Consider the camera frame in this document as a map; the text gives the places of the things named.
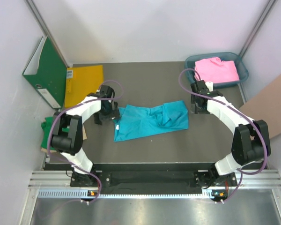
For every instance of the brown cardboard sheet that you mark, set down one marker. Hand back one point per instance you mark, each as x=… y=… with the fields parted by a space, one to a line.
x=266 y=105

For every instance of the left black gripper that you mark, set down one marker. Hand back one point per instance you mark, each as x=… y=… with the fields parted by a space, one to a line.
x=114 y=114

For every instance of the pink t shirt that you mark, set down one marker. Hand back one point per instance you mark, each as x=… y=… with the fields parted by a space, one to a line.
x=217 y=71

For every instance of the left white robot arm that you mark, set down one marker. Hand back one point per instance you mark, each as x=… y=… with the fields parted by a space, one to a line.
x=67 y=131

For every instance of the teal t shirt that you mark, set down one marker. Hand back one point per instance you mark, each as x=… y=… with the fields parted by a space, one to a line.
x=138 y=122

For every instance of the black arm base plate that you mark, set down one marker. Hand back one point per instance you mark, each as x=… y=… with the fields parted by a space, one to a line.
x=184 y=178

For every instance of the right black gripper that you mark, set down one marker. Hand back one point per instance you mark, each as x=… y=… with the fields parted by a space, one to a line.
x=194 y=109

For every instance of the green ring binder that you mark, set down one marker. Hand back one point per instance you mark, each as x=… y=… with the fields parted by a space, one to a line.
x=46 y=73

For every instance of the yellow folder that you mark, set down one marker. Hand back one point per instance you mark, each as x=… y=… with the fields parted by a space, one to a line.
x=80 y=81

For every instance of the aluminium frame rail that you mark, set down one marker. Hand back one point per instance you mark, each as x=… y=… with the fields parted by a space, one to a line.
x=267 y=179

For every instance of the folded green t shirt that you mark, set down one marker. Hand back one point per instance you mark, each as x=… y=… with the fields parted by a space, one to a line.
x=46 y=127

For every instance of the blue plastic bin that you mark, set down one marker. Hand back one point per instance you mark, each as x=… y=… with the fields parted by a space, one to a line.
x=194 y=76

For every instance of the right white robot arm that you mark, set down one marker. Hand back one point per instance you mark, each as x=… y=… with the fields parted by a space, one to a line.
x=250 y=142

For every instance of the grey slotted cable duct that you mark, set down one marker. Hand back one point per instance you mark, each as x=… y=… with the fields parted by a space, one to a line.
x=86 y=194

